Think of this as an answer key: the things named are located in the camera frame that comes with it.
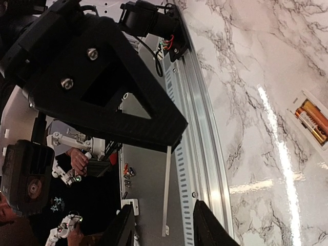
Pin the orange battery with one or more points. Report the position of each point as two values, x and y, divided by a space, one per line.
311 125

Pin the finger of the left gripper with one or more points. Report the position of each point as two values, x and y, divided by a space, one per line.
99 85

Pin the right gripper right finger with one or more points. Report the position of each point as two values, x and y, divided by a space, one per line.
207 229

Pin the black copper battery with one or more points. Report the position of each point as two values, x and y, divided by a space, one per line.
316 114

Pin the front aluminium rail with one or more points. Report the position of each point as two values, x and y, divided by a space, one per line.
199 161

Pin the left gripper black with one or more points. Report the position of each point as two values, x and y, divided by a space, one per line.
47 55

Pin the white battery cover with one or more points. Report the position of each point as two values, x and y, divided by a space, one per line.
166 191

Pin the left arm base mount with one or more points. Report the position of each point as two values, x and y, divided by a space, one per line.
141 18

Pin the white remote control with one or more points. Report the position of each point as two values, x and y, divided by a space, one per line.
296 103

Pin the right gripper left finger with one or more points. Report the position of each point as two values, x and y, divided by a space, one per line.
120 232

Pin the background person hand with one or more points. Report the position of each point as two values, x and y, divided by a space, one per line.
79 161

